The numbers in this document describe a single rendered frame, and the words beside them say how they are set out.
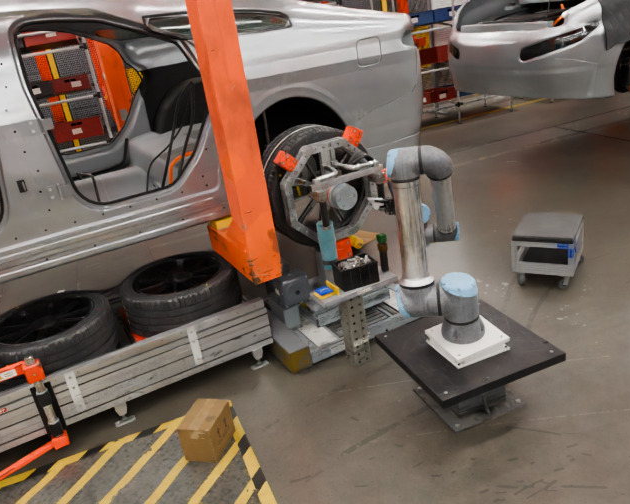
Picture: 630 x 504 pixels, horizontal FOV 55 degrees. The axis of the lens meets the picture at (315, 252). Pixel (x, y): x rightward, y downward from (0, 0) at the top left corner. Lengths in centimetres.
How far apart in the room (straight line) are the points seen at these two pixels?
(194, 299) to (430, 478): 147
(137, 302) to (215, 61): 131
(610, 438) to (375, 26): 252
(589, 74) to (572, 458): 335
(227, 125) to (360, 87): 117
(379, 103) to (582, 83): 200
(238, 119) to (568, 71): 310
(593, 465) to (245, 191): 189
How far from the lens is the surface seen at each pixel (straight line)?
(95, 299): 351
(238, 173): 294
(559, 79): 533
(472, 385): 259
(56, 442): 323
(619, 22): 539
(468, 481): 262
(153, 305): 328
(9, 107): 328
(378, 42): 387
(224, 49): 287
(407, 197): 251
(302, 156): 314
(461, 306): 265
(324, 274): 357
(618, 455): 279
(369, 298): 362
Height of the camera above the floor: 182
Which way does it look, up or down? 23 degrees down
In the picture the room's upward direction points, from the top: 9 degrees counter-clockwise
